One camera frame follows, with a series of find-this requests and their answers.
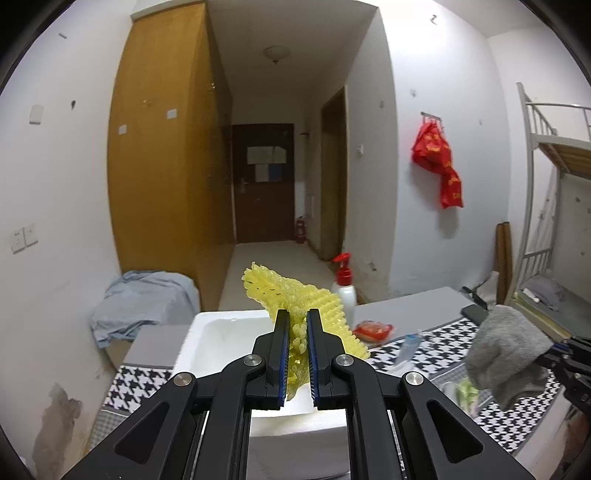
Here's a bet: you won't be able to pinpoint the ceiling lamp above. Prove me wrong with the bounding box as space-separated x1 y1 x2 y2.
263 45 291 65

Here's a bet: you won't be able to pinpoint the white styrofoam box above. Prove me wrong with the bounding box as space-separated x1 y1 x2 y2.
171 309 352 480

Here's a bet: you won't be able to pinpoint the floral plastic bag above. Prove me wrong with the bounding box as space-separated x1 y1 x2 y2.
456 377 480 410

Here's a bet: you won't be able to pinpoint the houndstooth table mat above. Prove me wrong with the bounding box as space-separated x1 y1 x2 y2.
90 310 569 479

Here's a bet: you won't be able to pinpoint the white wall switch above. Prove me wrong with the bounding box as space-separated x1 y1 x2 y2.
29 104 44 125

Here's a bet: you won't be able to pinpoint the red hanging bags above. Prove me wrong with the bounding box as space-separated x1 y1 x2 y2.
412 120 464 209

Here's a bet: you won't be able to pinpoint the red fire extinguisher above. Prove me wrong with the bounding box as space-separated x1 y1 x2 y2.
295 216 307 244

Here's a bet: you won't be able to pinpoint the red snack packet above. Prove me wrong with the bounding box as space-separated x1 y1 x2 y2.
353 320 394 343

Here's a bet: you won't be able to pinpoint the blue face mask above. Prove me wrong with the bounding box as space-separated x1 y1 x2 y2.
396 330 423 365

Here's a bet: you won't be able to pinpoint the wooden wardrobe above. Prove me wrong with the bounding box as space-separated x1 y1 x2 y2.
107 3 235 311

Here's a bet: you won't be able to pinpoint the wall hook rack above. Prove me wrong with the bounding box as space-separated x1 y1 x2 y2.
421 111 443 125

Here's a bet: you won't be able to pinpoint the black smartphone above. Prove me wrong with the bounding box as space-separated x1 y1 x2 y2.
461 304 489 326

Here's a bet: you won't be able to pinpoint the metal bunk bed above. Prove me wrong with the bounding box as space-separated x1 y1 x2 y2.
505 82 590 342

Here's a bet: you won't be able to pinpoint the grey sock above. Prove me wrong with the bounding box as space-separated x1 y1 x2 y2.
465 305 554 411

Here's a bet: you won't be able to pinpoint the white wall socket pair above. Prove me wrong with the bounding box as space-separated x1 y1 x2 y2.
9 224 38 254

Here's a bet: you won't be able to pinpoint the yellow foam fruit net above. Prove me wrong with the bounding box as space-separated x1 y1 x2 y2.
242 263 370 400

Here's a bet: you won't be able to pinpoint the light blue cloth pile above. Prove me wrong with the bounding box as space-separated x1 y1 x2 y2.
90 270 200 349

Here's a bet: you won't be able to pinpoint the white pump lotion bottle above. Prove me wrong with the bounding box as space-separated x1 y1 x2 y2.
332 252 358 327

